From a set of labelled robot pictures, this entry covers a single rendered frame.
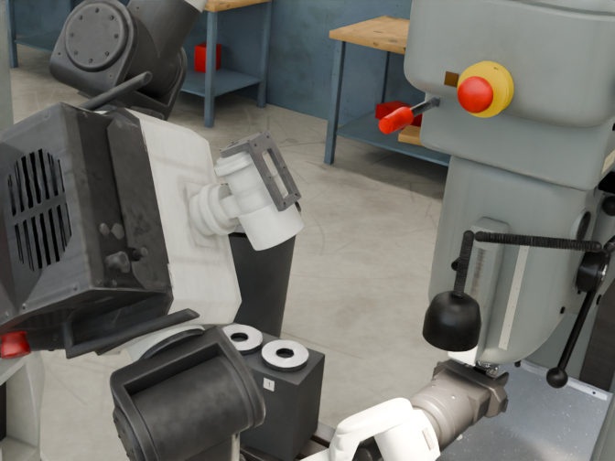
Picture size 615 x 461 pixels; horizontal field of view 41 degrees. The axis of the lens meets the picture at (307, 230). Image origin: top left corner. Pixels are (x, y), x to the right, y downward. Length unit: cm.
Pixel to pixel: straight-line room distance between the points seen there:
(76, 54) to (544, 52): 52
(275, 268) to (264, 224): 232
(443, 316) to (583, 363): 73
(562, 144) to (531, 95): 12
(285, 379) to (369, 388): 187
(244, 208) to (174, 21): 25
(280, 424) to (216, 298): 68
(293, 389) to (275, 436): 13
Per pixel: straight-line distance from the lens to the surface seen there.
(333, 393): 335
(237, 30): 675
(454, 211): 118
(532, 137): 107
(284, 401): 158
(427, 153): 528
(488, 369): 135
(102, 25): 101
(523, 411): 179
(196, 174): 102
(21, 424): 138
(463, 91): 93
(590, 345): 172
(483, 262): 114
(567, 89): 94
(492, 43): 96
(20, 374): 132
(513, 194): 113
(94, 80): 100
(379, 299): 401
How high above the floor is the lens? 201
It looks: 26 degrees down
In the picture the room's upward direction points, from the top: 5 degrees clockwise
